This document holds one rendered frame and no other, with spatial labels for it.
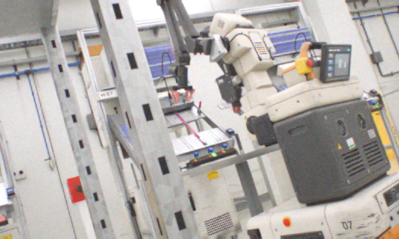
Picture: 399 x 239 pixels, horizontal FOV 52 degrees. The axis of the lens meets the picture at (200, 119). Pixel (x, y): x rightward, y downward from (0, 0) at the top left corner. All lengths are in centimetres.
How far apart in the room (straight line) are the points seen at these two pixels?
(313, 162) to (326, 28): 409
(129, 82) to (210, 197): 273
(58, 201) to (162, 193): 413
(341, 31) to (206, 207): 363
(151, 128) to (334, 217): 150
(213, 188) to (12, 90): 252
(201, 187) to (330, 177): 143
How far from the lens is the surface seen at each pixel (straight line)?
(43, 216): 448
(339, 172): 182
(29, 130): 458
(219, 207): 311
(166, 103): 317
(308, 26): 428
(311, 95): 182
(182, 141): 284
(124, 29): 40
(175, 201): 37
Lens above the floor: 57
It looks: 7 degrees up
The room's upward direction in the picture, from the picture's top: 18 degrees counter-clockwise
